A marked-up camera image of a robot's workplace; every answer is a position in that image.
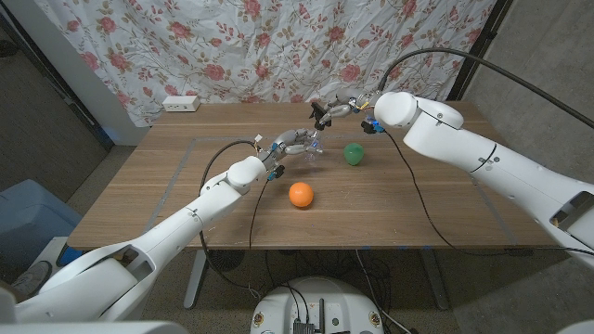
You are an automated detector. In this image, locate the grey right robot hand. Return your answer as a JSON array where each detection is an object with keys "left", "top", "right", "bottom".
[{"left": 319, "top": 90, "right": 380, "bottom": 127}]

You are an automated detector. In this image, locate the blue grey storage bin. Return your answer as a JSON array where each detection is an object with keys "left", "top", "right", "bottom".
[{"left": 0, "top": 179, "right": 84, "bottom": 279}]

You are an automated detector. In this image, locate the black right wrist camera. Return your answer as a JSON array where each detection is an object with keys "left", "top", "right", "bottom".
[{"left": 360, "top": 119, "right": 386, "bottom": 136}]

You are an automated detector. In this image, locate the clear spray bottle body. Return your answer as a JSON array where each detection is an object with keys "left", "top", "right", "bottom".
[{"left": 303, "top": 132, "right": 325, "bottom": 164}]

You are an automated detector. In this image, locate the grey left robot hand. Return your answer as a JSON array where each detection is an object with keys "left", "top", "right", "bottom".
[{"left": 266, "top": 128, "right": 324, "bottom": 166}]

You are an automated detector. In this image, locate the thin black left wrist cable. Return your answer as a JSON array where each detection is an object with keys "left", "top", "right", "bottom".
[{"left": 248, "top": 179, "right": 270, "bottom": 284}]

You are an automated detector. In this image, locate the green ball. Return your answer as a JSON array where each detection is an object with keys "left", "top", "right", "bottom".
[{"left": 342, "top": 142, "right": 366, "bottom": 167}]

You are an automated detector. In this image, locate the white robot torso base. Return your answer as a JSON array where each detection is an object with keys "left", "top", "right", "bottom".
[{"left": 250, "top": 276, "right": 385, "bottom": 334}]

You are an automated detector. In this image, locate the white room pillar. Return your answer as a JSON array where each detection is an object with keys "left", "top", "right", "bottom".
[{"left": 4, "top": 0, "right": 149, "bottom": 147}]

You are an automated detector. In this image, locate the black round floor object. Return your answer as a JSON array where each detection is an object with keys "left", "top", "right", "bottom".
[{"left": 207, "top": 250, "right": 246, "bottom": 273}]

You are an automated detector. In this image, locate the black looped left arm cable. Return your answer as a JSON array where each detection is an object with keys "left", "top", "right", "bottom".
[{"left": 198, "top": 139, "right": 261, "bottom": 303}]

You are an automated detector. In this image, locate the white power strip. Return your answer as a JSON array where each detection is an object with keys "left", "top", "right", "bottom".
[{"left": 161, "top": 95, "right": 201, "bottom": 113}]

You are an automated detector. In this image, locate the blue floor pad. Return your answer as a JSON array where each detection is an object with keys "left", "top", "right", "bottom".
[{"left": 56, "top": 245, "right": 83, "bottom": 268}]

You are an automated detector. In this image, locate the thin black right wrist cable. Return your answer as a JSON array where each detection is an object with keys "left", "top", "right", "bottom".
[{"left": 382, "top": 131, "right": 594, "bottom": 258}]

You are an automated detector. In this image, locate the orange ball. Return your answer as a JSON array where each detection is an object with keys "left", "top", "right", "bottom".
[{"left": 288, "top": 181, "right": 315, "bottom": 209}]

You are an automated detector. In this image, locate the black spray nozzle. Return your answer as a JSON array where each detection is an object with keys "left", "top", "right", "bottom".
[{"left": 309, "top": 101, "right": 332, "bottom": 133}]

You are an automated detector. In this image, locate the floral rose print backdrop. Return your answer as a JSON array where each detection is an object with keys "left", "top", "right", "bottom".
[{"left": 34, "top": 0, "right": 497, "bottom": 129}]

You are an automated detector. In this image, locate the grey shoe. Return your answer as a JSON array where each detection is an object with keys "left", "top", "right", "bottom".
[{"left": 10, "top": 260, "right": 54, "bottom": 299}]

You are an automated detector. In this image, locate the black backdrop stand pole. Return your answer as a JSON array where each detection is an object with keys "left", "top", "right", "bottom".
[{"left": 445, "top": 0, "right": 514, "bottom": 102}]

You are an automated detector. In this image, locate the white table leg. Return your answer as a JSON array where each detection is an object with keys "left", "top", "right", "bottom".
[
  {"left": 420, "top": 249, "right": 451, "bottom": 311},
  {"left": 183, "top": 249, "right": 210, "bottom": 311}
]

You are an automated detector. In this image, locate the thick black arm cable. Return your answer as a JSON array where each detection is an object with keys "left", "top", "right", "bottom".
[{"left": 377, "top": 46, "right": 594, "bottom": 130}]

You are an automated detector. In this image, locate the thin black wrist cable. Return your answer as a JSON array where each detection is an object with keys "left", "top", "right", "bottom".
[
  {"left": 248, "top": 179, "right": 270, "bottom": 284},
  {"left": 382, "top": 131, "right": 594, "bottom": 258}
]

